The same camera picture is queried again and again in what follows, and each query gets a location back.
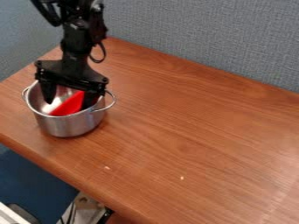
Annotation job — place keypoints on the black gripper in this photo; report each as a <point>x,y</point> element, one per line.
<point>72,73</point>

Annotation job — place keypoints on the red rectangular block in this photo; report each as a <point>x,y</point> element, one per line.
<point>70,106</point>

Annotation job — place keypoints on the stainless steel pot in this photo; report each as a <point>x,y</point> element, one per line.
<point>69,125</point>

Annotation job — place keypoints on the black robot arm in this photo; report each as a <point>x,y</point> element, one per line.
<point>84,30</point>

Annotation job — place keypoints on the white object at corner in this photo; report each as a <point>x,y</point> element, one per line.
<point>8,217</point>

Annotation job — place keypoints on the metal table leg frame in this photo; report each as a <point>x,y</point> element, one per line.
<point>85,211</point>

